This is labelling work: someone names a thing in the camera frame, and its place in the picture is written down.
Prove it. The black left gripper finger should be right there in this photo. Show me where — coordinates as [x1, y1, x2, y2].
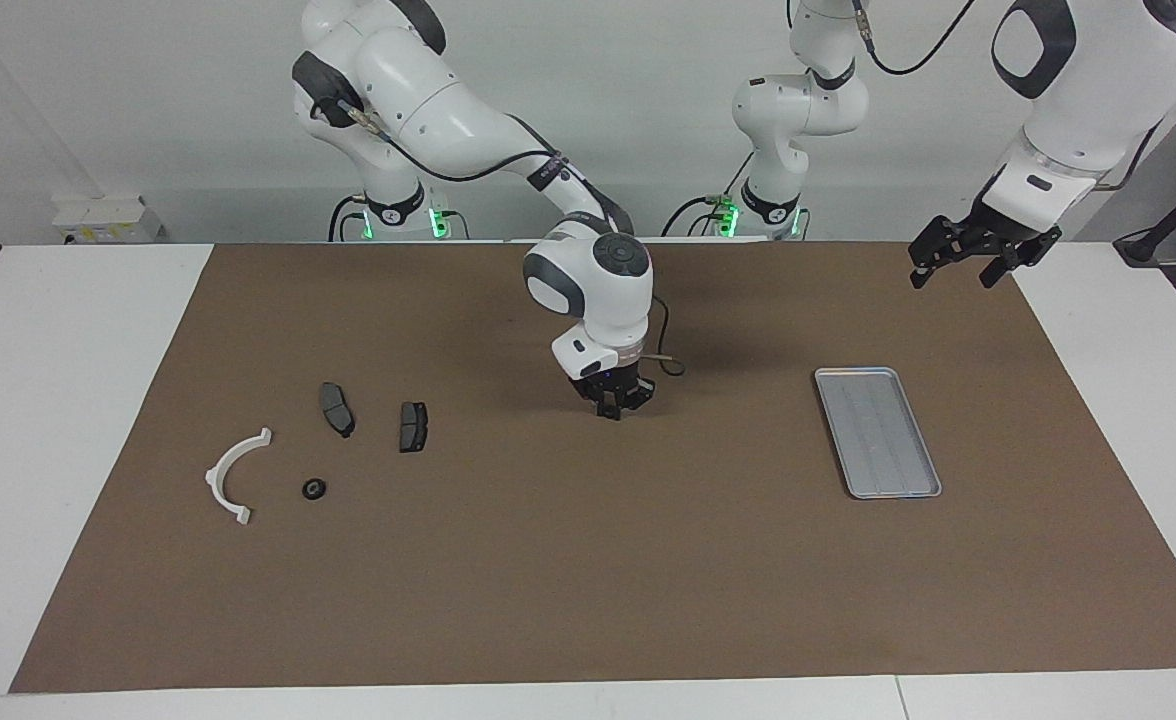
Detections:
[908, 214, 974, 290]
[980, 226, 1064, 290]

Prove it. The silver metal tray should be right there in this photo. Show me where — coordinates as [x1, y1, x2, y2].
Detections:
[814, 367, 943, 500]

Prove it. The black stand with foot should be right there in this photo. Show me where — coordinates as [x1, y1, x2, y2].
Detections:
[1113, 160, 1176, 268]

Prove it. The brown table mat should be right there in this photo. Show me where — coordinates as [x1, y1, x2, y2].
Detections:
[8, 240, 1176, 694]

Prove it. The short dark grey brake pad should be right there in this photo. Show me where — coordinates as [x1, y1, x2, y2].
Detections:
[399, 401, 431, 454]

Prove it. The long dark grey brake pad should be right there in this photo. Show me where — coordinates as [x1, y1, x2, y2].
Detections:
[320, 382, 356, 439]

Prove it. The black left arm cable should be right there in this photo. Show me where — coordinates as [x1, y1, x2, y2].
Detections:
[851, 0, 979, 77]

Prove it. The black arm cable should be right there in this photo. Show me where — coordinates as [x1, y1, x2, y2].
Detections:
[313, 95, 686, 379]
[851, 0, 979, 77]

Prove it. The black base cable bundle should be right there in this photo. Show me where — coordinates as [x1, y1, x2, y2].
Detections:
[662, 150, 757, 239]

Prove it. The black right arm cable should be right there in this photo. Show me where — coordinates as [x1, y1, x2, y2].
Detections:
[313, 95, 686, 379]

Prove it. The white curved plastic bracket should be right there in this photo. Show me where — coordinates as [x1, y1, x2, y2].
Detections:
[205, 427, 274, 526]

